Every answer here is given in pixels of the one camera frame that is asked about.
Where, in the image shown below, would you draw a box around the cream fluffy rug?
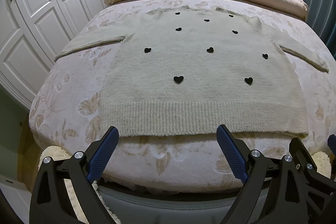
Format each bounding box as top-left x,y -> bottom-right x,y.
38,145 -> 121,224

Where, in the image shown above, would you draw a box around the cream sweater with black hearts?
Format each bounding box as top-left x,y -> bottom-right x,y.
59,6 -> 329,136

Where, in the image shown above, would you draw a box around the white panelled wardrobe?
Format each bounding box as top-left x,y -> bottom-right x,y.
1,0 -> 105,108

